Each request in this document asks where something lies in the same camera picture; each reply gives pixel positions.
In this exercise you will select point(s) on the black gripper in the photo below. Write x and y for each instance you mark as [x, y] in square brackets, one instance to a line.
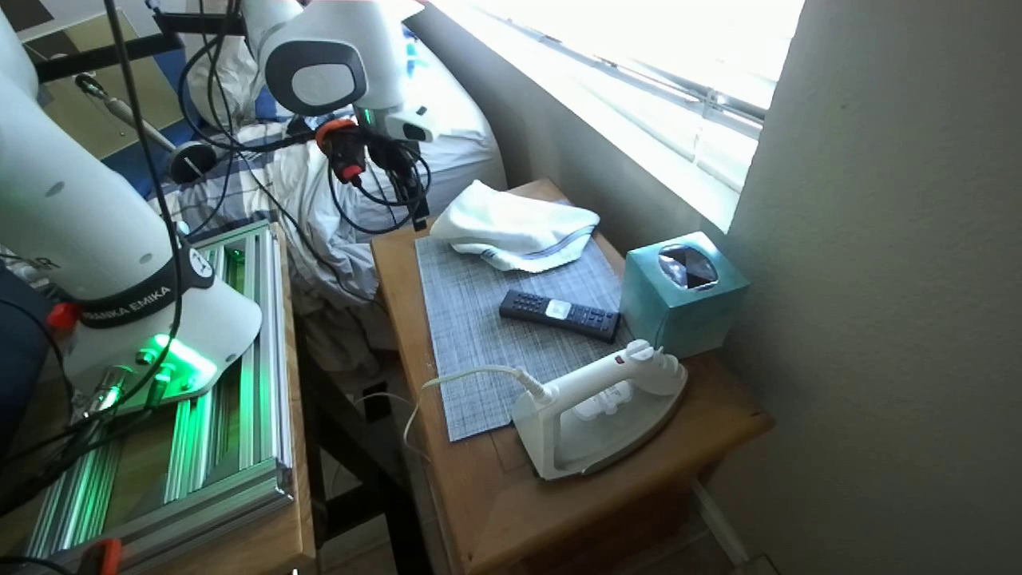
[392, 162]

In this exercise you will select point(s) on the white kitchen towel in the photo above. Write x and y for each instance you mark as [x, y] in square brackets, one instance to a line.
[511, 224]

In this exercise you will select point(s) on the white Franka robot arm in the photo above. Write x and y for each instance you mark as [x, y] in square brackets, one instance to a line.
[76, 211]

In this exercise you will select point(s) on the grey checked placemat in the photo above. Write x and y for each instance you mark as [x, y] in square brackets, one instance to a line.
[468, 340]

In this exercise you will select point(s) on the black remote control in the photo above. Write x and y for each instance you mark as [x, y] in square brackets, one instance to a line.
[559, 316]

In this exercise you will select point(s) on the teal tissue box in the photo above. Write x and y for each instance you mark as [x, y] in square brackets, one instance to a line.
[667, 307]

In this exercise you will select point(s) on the white clothes iron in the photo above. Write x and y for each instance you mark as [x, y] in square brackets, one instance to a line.
[595, 420]

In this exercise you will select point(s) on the grey pole with black base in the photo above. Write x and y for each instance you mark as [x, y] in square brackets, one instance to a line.
[129, 115]

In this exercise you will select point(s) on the wooden side table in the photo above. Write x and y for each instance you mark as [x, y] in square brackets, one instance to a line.
[595, 513]

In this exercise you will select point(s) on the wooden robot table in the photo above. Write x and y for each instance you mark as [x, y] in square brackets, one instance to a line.
[274, 537]

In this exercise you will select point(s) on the red knob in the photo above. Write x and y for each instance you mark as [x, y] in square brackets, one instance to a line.
[61, 319]

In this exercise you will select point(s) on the black under-table frame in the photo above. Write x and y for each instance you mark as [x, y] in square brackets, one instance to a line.
[354, 449]

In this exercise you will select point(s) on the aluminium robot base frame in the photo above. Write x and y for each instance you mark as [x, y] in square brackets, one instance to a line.
[227, 425]

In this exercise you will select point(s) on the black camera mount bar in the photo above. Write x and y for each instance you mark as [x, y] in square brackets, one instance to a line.
[107, 54]

